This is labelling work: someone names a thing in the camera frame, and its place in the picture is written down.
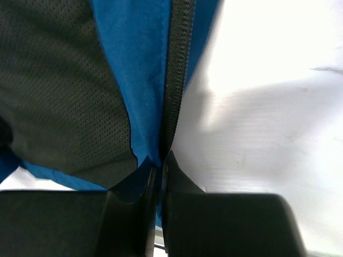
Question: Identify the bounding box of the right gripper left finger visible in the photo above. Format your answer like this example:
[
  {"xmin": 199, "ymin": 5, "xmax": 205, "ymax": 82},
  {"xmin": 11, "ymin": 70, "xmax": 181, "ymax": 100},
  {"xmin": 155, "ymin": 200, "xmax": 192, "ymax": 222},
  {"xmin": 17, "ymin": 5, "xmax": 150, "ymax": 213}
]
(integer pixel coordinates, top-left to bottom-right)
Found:
[{"xmin": 1, "ymin": 161, "xmax": 158, "ymax": 256}]

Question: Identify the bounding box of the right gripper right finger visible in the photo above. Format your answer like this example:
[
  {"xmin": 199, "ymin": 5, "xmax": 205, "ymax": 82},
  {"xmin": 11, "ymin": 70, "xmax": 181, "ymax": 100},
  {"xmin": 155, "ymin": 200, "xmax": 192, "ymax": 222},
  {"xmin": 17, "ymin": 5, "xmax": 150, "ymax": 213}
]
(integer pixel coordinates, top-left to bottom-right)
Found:
[{"xmin": 162, "ymin": 154, "xmax": 307, "ymax": 256}]

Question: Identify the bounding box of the blue jacket with black lining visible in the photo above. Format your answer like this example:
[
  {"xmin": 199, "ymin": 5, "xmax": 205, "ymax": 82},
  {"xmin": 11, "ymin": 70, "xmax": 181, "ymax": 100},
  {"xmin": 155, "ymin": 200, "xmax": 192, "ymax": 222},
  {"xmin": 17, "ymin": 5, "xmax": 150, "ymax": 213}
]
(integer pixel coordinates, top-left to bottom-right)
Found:
[{"xmin": 0, "ymin": 0, "xmax": 223, "ymax": 231}]

